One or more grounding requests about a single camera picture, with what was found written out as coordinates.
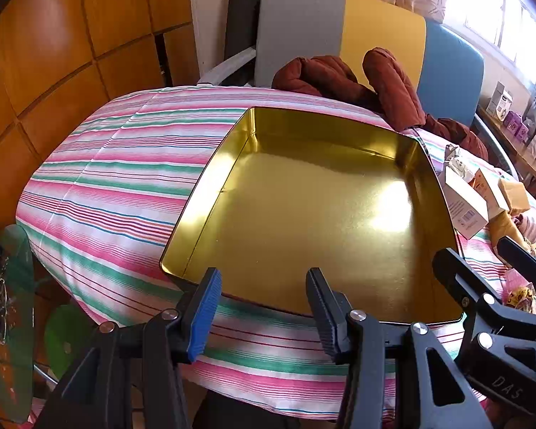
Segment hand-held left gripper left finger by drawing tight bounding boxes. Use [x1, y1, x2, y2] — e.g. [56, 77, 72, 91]
[36, 267, 223, 429]

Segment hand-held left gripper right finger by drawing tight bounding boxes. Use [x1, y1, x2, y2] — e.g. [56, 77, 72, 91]
[306, 267, 492, 429]

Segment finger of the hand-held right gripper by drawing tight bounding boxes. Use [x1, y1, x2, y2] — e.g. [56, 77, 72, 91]
[498, 236, 536, 305]
[432, 247, 536, 336]

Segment yellow snack packet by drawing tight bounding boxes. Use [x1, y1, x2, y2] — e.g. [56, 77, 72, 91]
[505, 286, 536, 314]

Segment white carton box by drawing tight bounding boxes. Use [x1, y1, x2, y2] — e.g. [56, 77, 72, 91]
[442, 166, 490, 240]

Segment cream orange carton box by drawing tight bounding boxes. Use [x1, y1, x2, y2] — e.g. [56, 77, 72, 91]
[471, 167, 510, 217]

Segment gold metal tin box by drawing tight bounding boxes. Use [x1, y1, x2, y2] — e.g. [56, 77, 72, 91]
[159, 106, 465, 325]

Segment striped cloth covered desktop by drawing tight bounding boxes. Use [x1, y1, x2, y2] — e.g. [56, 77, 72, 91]
[15, 86, 536, 421]

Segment white snack packet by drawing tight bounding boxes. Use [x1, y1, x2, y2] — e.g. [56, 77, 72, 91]
[444, 143, 470, 175]

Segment wooden side shelf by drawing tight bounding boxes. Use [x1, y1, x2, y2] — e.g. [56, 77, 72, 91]
[476, 105, 536, 197]

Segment purple box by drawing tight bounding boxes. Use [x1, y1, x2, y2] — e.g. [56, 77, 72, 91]
[516, 118, 534, 144]
[502, 109, 523, 132]

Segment green round stool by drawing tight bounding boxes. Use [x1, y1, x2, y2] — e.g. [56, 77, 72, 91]
[45, 304, 94, 380]

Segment white carton on shelf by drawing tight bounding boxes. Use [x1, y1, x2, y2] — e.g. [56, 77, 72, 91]
[487, 81, 514, 119]

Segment red-brown padded jacket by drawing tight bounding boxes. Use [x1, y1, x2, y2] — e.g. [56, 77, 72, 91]
[272, 47, 490, 162]

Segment green glass side table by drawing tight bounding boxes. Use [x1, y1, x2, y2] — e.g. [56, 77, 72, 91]
[0, 223, 36, 423]

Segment eyeglasses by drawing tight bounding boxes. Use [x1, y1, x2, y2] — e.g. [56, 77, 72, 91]
[0, 277, 10, 346]

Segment window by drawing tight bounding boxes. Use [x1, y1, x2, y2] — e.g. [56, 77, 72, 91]
[447, 0, 536, 94]

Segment grey yellow blue chair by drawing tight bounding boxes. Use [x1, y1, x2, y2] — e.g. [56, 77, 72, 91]
[197, 0, 519, 179]

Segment wooden wardrobe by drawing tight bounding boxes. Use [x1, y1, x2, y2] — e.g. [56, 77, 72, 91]
[0, 0, 202, 237]

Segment black rolled mat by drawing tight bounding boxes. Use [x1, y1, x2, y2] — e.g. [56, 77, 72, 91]
[223, 0, 269, 61]

